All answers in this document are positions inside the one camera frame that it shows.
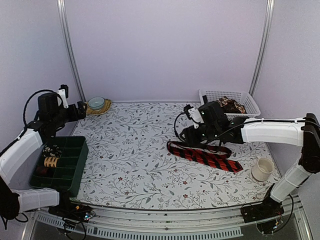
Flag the yellow woven coaster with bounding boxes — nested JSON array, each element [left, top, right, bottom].
[[86, 99, 112, 116]]

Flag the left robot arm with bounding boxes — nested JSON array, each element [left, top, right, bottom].
[[0, 85, 88, 226]]

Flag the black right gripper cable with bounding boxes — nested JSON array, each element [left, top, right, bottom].
[[173, 112, 241, 148]]

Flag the red black striped tie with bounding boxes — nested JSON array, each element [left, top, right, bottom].
[[166, 141, 244, 173]]

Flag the white perforated plastic basket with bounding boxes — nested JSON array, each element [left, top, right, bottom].
[[198, 89, 261, 121]]

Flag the dark green divided organizer box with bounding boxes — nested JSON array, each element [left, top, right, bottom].
[[29, 136, 89, 198]]

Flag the brown patterned tie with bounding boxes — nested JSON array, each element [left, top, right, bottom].
[[218, 96, 247, 114]]

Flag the dark red rolled tie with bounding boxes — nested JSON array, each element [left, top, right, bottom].
[[36, 166, 55, 178]]

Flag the floral patterned table mat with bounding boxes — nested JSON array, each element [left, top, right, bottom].
[[73, 102, 280, 210]]

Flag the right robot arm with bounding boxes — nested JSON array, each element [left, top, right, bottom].
[[181, 101, 320, 218]]

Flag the white ceramic mug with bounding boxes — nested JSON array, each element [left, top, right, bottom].
[[251, 157, 275, 182]]

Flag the aluminium frame post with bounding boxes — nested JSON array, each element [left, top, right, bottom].
[[249, 0, 275, 97], [56, 0, 86, 102]]

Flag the tan patterned rolled tie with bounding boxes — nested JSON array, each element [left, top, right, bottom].
[[44, 156, 60, 168]]

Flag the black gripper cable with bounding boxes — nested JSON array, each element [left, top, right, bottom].
[[22, 89, 61, 131], [173, 112, 241, 148]]

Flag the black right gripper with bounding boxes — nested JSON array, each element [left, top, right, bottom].
[[180, 123, 221, 145]]

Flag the light blue bowl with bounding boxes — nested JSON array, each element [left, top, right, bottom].
[[87, 96, 105, 110]]

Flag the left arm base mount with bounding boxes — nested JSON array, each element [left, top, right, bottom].
[[48, 191, 96, 239]]

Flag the black floral rolled tie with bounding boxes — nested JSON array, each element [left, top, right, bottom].
[[42, 145, 62, 158]]

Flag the slotted aluminium front rail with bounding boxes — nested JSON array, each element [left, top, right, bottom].
[[21, 206, 313, 240]]

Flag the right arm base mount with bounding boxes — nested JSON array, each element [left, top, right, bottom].
[[240, 195, 294, 236]]

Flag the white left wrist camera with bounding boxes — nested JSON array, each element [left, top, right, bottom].
[[56, 84, 69, 109]]

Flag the right aluminium frame post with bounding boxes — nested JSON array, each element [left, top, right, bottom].
[[249, 0, 275, 97]]

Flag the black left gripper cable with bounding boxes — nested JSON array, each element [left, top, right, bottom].
[[22, 89, 61, 131]]

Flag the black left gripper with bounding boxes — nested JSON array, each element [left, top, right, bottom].
[[51, 100, 88, 129]]

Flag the left aluminium frame post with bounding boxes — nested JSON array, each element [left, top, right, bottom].
[[56, 0, 86, 102]]

